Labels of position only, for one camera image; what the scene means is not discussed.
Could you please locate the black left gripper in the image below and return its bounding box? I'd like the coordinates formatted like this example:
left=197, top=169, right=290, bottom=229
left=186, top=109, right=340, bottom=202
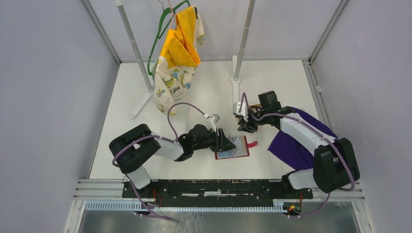
left=192, top=128, right=236, bottom=152

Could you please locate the red leather card holder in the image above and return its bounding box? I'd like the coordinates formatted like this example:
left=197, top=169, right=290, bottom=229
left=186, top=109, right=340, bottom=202
left=215, top=135, right=258, bottom=160

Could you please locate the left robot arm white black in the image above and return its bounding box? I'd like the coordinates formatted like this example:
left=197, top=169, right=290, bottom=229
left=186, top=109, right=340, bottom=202
left=109, top=124, right=236, bottom=198

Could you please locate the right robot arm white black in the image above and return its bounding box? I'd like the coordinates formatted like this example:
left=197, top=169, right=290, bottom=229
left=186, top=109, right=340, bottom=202
left=233, top=91, right=360, bottom=198

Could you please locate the tan oval card tray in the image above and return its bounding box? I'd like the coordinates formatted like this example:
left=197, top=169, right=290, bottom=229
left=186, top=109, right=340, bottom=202
left=250, top=104, right=261, bottom=109

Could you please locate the purple cloth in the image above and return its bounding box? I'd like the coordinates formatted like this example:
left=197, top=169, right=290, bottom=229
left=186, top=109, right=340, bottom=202
left=268, top=108, right=338, bottom=170

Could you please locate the right grey stand pole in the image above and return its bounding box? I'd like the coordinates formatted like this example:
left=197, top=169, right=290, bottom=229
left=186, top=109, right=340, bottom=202
left=230, top=0, right=256, bottom=104

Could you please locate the grey stand pole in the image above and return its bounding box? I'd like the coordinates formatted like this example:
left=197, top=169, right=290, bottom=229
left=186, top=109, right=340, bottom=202
left=230, top=0, right=256, bottom=104
left=116, top=0, right=154, bottom=119

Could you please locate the cream patterned fabric bag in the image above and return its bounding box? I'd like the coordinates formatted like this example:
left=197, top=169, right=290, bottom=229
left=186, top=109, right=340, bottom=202
left=153, top=6, right=206, bottom=116

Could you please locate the left grey stand pole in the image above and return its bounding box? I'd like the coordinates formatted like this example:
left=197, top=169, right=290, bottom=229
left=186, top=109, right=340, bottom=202
left=116, top=0, right=154, bottom=119

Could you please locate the yellow cloth hanging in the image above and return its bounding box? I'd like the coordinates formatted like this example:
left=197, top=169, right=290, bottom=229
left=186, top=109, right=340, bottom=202
left=158, top=6, right=205, bottom=69

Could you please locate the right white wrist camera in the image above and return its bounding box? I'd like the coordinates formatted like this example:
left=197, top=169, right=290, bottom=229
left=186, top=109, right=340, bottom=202
left=233, top=102, right=248, bottom=122

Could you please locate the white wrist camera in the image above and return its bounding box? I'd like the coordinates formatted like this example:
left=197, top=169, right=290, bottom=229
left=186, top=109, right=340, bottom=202
left=203, top=113, right=220, bottom=132
left=233, top=102, right=248, bottom=122

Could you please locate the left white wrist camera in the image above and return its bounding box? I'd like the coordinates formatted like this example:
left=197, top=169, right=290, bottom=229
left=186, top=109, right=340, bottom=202
left=203, top=113, right=220, bottom=132

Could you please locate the white toothed cable rail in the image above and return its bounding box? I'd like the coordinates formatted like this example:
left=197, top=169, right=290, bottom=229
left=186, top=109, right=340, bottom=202
left=85, top=200, right=287, bottom=213

